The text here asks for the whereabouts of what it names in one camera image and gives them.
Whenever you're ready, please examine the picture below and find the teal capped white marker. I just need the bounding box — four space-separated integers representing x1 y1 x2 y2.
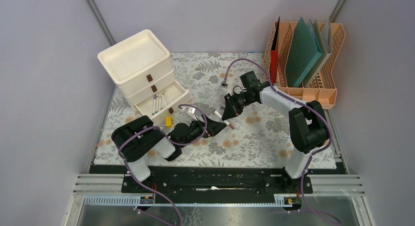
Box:
163 91 169 106

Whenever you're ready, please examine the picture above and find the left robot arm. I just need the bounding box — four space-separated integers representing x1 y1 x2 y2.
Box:
111 115 227 192

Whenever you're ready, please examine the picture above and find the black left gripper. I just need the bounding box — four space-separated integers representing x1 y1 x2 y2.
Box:
179 113 226 148

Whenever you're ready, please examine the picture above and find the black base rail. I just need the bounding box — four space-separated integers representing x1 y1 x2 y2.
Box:
89 163 346 195

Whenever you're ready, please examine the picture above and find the beige file folder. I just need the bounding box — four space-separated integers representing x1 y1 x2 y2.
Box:
302 19 333 87

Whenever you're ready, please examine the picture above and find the peach plastic file organizer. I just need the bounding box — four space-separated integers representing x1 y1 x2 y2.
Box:
264 19 346 109

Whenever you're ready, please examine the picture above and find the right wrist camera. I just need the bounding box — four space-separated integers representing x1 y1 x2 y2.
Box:
220 82 234 95

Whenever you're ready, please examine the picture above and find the cream drawer unit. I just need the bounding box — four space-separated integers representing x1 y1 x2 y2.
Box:
97 29 190 124

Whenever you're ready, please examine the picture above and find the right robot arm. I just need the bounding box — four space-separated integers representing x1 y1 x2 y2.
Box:
222 71 333 193

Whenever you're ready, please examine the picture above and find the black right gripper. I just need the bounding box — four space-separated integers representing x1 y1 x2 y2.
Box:
222 91 255 121

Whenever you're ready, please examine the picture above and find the teal file folder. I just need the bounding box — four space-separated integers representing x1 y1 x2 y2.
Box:
285 18 317 87

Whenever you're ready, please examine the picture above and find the yellow block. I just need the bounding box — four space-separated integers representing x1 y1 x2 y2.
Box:
165 116 173 128

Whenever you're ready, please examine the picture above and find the red file folder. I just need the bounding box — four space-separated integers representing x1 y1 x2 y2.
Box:
269 17 280 84

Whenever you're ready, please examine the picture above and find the dark red capped white marker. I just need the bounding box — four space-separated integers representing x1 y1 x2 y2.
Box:
213 110 235 131

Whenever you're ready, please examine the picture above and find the purple capped white marker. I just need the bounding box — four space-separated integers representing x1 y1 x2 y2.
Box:
152 94 158 115

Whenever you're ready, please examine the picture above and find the floral desk mat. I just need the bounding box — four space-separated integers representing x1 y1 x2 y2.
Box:
93 52 338 169

